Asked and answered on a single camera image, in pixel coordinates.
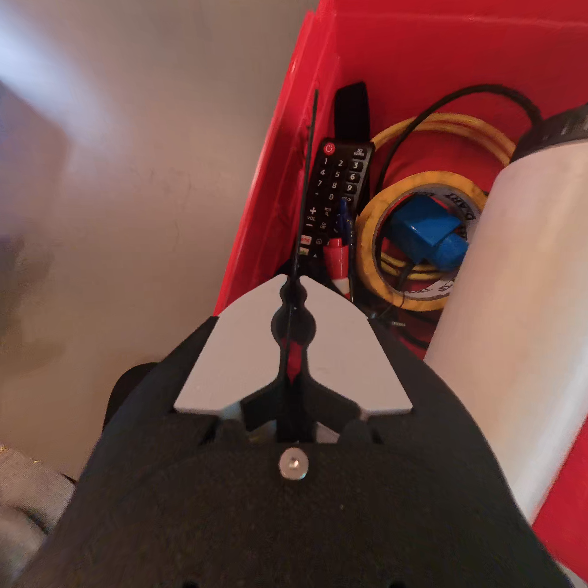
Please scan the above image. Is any blue plug adapter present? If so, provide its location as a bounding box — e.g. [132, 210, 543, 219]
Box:
[383, 195, 469, 272]

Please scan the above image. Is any red white striped pen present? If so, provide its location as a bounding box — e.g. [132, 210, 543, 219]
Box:
[323, 236, 354, 301]

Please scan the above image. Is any blue pen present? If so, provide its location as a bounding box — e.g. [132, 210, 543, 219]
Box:
[335, 198, 354, 244]

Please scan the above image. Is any black remote control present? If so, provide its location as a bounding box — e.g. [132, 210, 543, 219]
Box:
[294, 138, 375, 276]

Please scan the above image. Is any black cable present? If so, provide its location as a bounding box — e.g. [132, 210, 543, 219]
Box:
[374, 84, 543, 198]

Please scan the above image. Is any white bottle black cap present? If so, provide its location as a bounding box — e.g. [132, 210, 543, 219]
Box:
[423, 103, 588, 524]

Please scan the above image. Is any thin dark shiny metal plate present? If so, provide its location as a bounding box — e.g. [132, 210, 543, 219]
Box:
[287, 89, 321, 386]

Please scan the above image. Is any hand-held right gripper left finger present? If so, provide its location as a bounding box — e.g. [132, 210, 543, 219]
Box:
[174, 274, 293, 432]

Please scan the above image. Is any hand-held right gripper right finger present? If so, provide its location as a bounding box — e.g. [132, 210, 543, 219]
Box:
[292, 274, 413, 442]

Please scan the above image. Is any yellow cable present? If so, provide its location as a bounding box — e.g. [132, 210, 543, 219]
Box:
[367, 112, 516, 282]

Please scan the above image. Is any red plastic bin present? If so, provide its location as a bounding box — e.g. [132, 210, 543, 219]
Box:
[213, 0, 588, 570]

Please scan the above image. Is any yellow tape roll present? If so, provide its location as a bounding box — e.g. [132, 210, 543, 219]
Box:
[356, 171, 488, 312]

